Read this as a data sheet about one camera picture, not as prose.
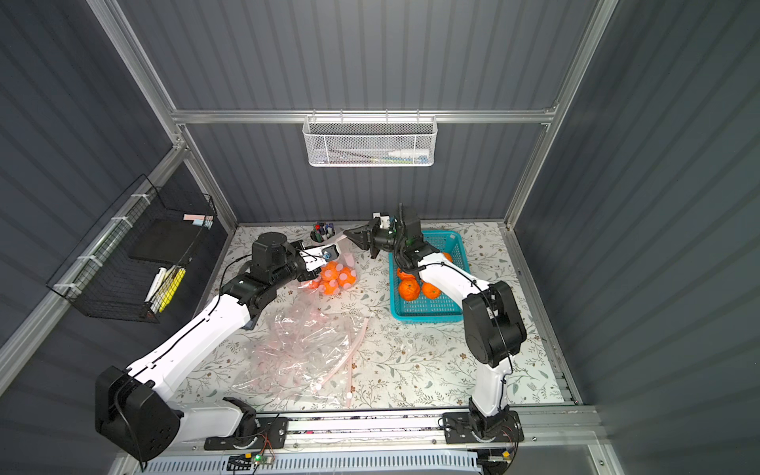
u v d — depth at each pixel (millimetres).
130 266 722
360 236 752
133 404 385
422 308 963
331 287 940
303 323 787
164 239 785
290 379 826
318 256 652
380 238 747
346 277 963
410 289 937
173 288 694
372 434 747
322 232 1011
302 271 693
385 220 822
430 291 942
